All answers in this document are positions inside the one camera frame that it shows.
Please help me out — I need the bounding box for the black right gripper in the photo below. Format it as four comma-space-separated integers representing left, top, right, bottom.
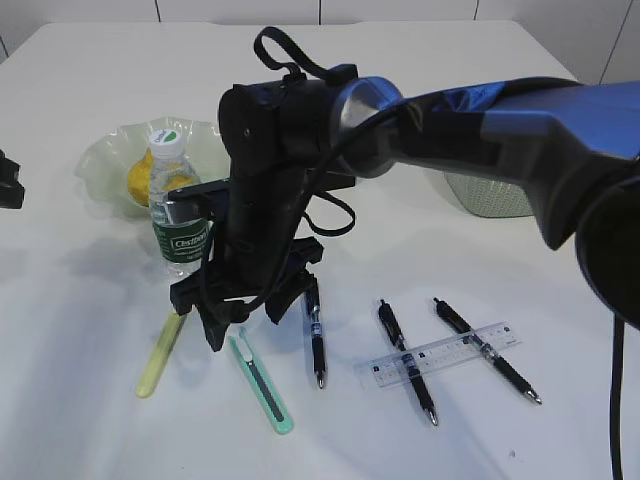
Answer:
170, 79, 360, 352

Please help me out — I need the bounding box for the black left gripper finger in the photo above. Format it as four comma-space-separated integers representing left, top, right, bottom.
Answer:
0, 150, 25, 209

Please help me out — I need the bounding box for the teal utility knife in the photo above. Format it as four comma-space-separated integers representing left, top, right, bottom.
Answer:
229, 327, 294, 435

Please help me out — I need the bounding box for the yellow-green utility knife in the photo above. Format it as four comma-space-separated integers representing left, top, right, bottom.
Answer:
135, 313, 186, 399

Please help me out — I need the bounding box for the clear water bottle green label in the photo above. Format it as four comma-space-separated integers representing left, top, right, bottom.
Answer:
149, 128, 210, 280

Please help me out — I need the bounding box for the yellow pear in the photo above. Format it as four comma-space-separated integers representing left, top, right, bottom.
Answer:
127, 148, 153, 207

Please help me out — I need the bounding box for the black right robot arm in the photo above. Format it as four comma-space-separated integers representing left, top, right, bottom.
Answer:
170, 75, 639, 350

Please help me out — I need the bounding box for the black pen left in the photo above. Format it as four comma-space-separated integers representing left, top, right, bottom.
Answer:
304, 285, 327, 389

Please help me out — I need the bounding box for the black pen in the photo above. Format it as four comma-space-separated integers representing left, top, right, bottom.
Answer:
377, 299, 439, 426
433, 297, 542, 405
304, 285, 327, 389

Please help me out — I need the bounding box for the translucent green wavy glass plate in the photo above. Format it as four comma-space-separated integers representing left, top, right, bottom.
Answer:
75, 116, 230, 220

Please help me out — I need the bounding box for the black pen middle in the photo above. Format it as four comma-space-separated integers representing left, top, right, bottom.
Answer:
377, 299, 439, 426

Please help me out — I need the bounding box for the black square pen holder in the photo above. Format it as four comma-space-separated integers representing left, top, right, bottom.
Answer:
320, 172, 356, 191

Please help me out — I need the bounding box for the black pen right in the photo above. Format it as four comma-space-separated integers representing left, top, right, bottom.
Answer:
433, 297, 542, 405

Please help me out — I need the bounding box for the clear plastic ruler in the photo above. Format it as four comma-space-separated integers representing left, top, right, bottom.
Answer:
355, 322, 521, 388

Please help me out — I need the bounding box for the green woven plastic basket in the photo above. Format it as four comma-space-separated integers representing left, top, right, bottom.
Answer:
444, 172, 533, 218

